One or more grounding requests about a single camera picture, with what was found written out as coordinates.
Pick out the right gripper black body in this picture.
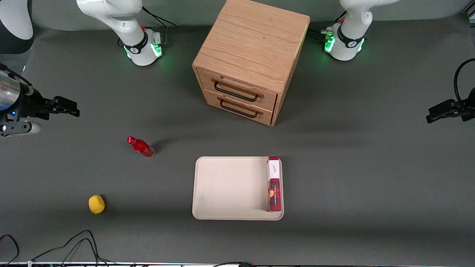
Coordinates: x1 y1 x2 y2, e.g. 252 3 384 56
4 88 57 123

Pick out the red bottle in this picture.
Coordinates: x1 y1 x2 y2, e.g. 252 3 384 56
127 136 155 158

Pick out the black looped cable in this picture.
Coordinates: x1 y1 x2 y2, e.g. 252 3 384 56
453 58 475 105

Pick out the wooden drawer cabinet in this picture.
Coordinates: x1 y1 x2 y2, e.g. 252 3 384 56
192 0 311 127

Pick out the black floor cable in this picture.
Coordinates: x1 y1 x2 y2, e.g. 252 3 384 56
31 230 115 267
0 234 20 266

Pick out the red tartan cookie box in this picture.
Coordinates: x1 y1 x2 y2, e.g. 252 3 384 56
267 156 282 212

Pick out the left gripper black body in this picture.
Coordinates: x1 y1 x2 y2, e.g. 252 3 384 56
447 88 475 122

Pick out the yellow lemon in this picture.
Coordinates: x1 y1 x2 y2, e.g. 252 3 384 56
88 195 105 214

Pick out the wooden drawer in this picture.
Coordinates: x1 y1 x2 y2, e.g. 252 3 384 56
196 68 278 112
203 90 277 126

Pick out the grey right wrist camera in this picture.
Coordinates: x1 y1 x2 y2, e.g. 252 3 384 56
0 122 42 138

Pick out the black base cable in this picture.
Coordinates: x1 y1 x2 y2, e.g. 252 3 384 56
307 10 347 42
142 6 178 47

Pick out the beige tray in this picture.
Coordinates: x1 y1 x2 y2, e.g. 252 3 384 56
192 156 284 221

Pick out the black drawer handle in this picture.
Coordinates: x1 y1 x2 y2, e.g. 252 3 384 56
214 82 259 102
220 98 259 119

